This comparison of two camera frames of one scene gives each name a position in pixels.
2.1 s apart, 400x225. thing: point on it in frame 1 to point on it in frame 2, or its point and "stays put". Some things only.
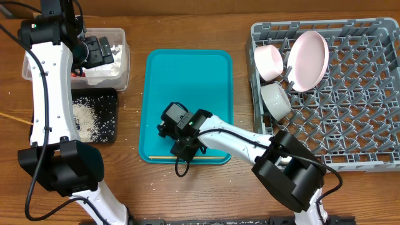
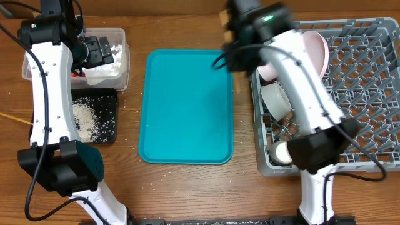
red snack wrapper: [74, 75] stays put
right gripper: [188, 149] to [239, 61]
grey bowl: [275, 100] stays put
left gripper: [98, 58] stays put
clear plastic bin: [113, 75] stays put
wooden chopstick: [194, 157] to [237, 82]
